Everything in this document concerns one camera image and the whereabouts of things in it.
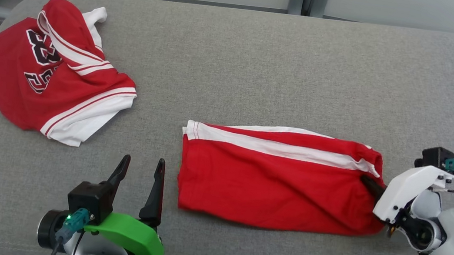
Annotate grey fabric sofa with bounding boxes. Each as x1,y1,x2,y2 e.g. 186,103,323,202
0,0,454,255

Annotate red basketball jersey white trim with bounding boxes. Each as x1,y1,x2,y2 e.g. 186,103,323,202
0,0,149,154

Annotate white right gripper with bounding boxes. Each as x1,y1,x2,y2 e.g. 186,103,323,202
355,157,454,232

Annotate teal left camera connector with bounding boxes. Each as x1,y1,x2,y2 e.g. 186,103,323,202
54,205,92,246

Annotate red shorts with white stripe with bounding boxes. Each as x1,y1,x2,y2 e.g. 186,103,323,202
170,113,397,245

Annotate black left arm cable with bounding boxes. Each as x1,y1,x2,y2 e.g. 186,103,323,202
47,238,64,255

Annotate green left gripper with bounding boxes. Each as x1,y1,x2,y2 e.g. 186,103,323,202
80,149,177,255

